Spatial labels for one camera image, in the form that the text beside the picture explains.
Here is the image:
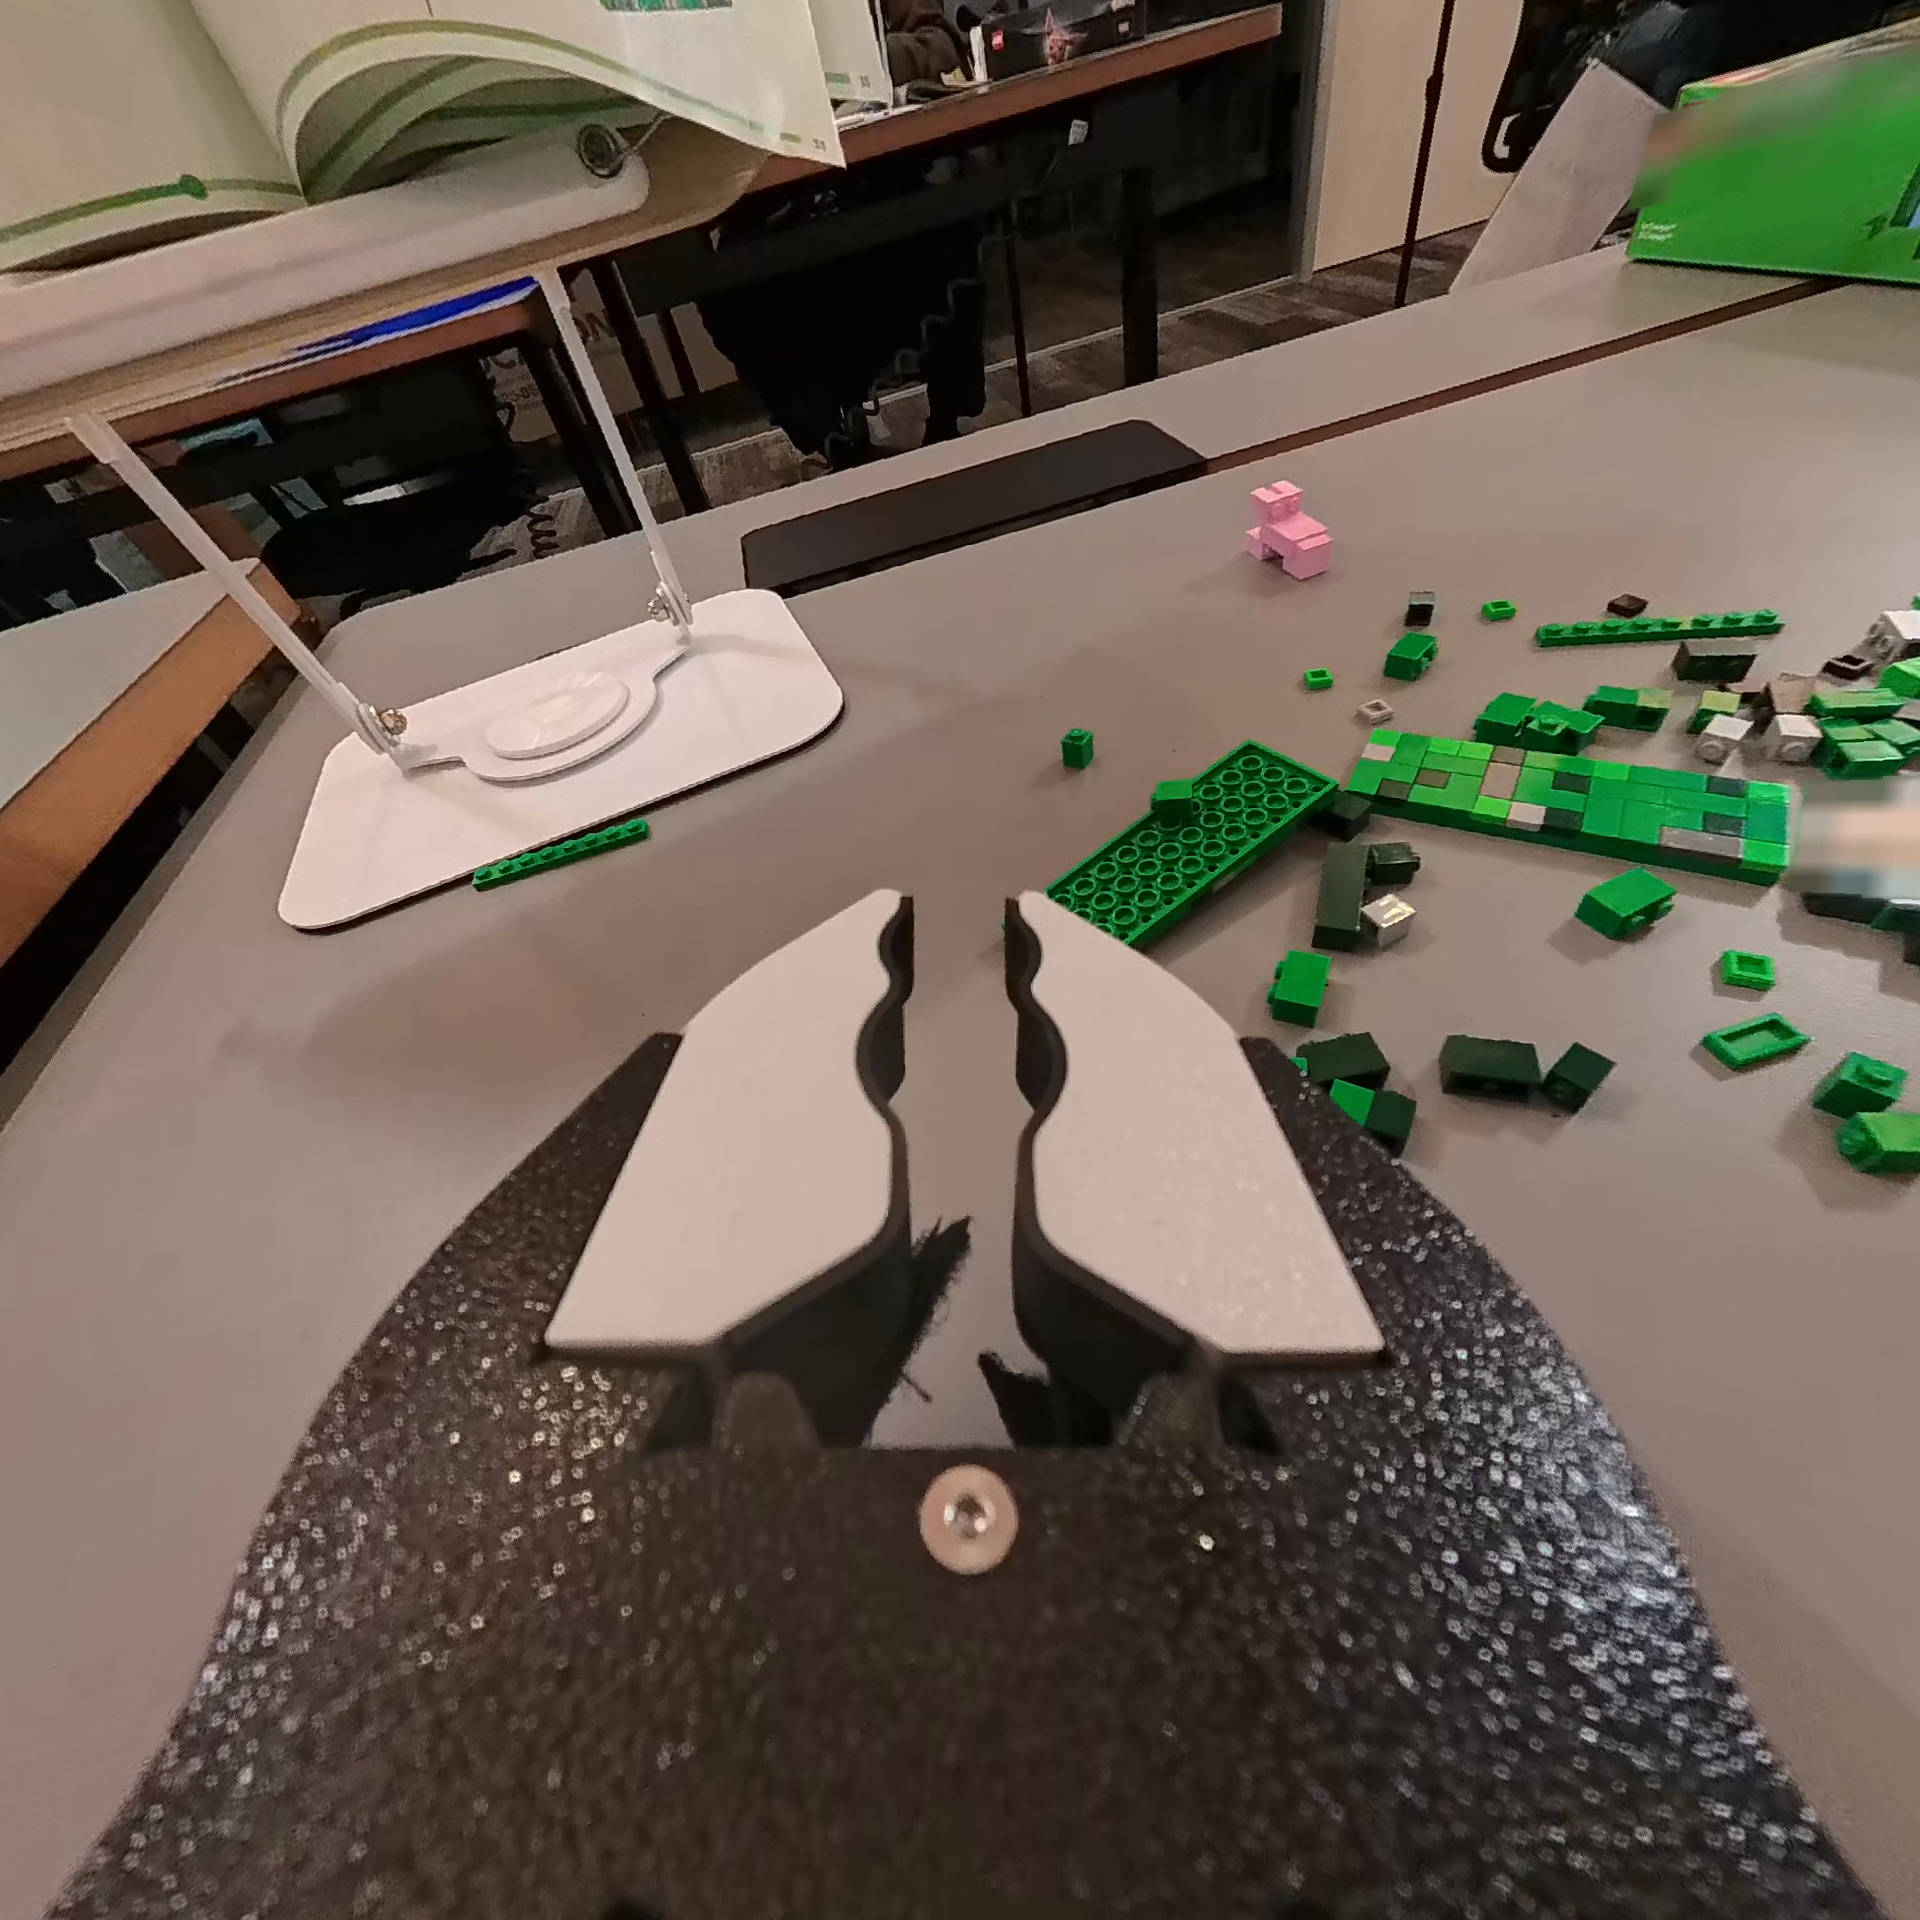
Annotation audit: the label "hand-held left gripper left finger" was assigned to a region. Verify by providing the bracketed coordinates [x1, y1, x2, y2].
[544, 887, 969, 1442]

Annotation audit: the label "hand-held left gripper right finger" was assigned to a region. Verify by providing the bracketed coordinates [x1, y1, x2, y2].
[1000, 889, 1392, 1446]

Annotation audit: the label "green studded baseplate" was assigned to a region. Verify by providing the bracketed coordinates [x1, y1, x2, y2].
[1044, 738, 1340, 954]

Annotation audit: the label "long green toy plate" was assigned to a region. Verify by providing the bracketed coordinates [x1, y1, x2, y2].
[470, 822, 654, 897]
[1534, 606, 1787, 652]

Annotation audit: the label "white book stand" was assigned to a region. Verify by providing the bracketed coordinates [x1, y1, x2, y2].
[0, 119, 846, 936]

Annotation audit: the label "scattered green toy bricks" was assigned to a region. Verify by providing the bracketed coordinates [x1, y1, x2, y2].
[1055, 591, 1920, 1182]

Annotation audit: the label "green mosaic brick panel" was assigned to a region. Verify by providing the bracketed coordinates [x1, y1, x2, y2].
[1342, 730, 1796, 889]

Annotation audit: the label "pink toy pig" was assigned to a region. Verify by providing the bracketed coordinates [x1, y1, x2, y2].
[1243, 478, 1336, 580]

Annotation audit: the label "adjacent wood-edged table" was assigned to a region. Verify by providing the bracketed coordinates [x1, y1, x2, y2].
[0, 563, 304, 969]

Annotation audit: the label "white paper bag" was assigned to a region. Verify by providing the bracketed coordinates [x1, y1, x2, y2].
[1460, 60, 1680, 290]

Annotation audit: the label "black floor stand with tablet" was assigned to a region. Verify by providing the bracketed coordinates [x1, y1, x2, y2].
[1400, 0, 1464, 274]

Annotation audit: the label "wooden back table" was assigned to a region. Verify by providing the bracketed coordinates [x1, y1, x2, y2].
[0, 0, 1291, 490]

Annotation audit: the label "green toy set box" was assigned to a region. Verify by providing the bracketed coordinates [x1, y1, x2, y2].
[1625, 57, 1920, 290]

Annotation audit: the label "open brick instruction booklet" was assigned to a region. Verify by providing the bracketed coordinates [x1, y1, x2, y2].
[0, 0, 896, 282]

